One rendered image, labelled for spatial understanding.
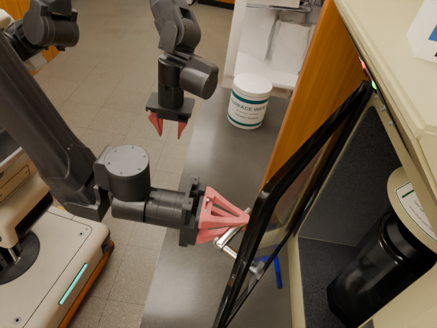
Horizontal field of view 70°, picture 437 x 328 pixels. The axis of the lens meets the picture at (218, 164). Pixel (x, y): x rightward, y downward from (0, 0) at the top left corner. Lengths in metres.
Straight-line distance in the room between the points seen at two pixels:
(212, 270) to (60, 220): 1.07
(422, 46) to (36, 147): 0.41
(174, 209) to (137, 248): 1.40
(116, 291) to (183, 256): 1.04
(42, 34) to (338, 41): 0.66
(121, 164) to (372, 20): 0.32
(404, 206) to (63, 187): 0.44
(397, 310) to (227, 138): 0.77
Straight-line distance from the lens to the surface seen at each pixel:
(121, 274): 1.79
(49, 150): 0.44
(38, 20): 0.90
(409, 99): 0.21
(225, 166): 0.94
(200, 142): 1.01
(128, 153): 0.43
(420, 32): 0.28
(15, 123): 0.44
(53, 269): 1.55
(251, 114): 1.06
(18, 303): 1.52
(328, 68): 0.57
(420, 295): 0.37
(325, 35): 0.55
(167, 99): 0.69
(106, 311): 1.72
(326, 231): 0.73
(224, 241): 0.46
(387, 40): 0.29
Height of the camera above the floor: 1.59
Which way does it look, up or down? 43 degrees down
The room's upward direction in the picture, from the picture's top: 11 degrees clockwise
